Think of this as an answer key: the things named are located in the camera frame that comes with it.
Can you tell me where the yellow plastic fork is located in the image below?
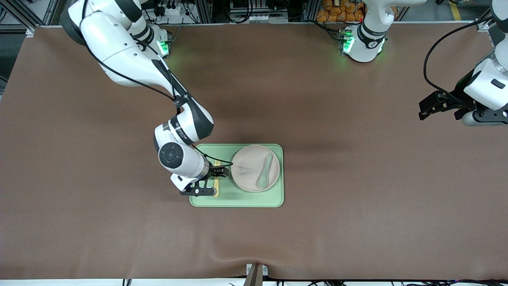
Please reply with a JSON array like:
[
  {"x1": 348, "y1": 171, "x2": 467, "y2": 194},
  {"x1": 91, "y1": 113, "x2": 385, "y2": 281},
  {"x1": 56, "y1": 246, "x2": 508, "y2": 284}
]
[{"x1": 213, "y1": 160, "x2": 221, "y2": 198}]

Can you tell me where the beige round plate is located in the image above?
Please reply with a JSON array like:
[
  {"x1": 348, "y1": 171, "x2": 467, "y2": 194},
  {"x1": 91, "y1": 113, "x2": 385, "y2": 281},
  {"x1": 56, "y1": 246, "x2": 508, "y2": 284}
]
[{"x1": 231, "y1": 145, "x2": 280, "y2": 193}]

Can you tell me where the green plastic spoon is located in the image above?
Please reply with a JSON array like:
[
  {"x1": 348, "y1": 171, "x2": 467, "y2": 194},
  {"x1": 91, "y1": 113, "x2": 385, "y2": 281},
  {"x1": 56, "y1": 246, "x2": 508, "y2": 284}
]
[{"x1": 256, "y1": 154, "x2": 273, "y2": 189}]

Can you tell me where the light green rectangular tray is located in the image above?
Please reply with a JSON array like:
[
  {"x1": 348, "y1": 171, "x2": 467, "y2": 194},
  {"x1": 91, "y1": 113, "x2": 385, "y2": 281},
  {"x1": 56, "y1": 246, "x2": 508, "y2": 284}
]
[{"x1": 189, "y1": 143, "x2": 285, "y2": 208}]

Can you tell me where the brown table cover mat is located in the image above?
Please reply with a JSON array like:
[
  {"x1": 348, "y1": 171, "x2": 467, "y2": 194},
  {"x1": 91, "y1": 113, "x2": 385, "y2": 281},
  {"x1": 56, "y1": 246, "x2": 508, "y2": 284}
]
[{"x1": 0, "y1": 22, "x2": 508, "y2": 280}]

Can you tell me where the orange toy bread pile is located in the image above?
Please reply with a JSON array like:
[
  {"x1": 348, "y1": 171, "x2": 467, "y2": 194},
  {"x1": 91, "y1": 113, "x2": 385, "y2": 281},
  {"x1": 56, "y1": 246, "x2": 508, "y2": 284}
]
[{"x1": 316, "y1": 0, "x2": 366, "y2": 23}]

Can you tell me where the white terminal block row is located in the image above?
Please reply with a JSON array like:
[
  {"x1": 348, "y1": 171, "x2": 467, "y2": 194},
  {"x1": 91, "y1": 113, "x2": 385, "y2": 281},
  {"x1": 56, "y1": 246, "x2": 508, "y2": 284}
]
[{"x1": 232, "y1": 13, "x2": 289, "y2": 23}]

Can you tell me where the white power strip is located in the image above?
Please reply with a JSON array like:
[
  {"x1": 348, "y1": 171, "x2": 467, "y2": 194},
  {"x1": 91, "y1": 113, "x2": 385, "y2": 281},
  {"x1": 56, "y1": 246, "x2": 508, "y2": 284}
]
[{"x1": 157, "y1": 2, "x2": 189, "y2": 17}]

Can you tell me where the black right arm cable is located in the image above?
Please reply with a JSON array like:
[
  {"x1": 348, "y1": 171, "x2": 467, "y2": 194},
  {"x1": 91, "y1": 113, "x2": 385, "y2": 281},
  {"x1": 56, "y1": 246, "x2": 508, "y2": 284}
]
[{"x1": 79, "y1": 0, "x2": 234, "y2": 165}]

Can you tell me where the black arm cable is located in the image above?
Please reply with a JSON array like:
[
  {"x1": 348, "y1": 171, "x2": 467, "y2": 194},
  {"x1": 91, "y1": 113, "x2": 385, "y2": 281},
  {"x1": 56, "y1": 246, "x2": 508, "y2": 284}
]
[
  {"x1": 423, "y1": 14, "x2": 496, "y2": 106},
  {"x1": 79, "y1": 0, "x2": 234, "y2": 165}
]

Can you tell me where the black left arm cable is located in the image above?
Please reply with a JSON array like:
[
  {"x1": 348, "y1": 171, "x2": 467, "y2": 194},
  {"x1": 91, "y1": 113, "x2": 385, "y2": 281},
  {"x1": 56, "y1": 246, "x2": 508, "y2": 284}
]
[{"x1": 423, "y1": 14, "x2": 496, "y2": 106}]

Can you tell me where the aluminium corner frame rail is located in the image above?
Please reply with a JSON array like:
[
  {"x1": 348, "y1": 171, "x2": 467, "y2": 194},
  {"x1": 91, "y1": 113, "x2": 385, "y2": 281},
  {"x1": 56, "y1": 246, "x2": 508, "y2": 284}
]
[{"x1": 475, "y1": 16, "x2": 495, "y2": 32}]

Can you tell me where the brown camera stand pole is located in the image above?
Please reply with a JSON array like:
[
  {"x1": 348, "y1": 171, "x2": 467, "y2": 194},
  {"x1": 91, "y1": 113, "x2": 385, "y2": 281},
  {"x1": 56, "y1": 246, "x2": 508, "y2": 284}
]
[{"x1": 243, "y1": 265, "x2": 264, "y2": 286}]

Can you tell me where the grey metal clamp bracket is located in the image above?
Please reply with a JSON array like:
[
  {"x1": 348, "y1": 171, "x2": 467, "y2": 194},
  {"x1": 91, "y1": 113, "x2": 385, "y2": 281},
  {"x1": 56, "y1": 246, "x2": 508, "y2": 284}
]
[{"x1": 246, "y1": 263, "x2": 269, "y2": 277}]

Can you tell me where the aluminium frame beam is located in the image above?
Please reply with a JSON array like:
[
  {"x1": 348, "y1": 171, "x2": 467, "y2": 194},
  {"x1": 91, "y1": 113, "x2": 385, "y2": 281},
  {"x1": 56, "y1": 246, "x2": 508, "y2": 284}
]
[{"x1": 0, "y1": 0, "x2": 60, "y2": 36}]

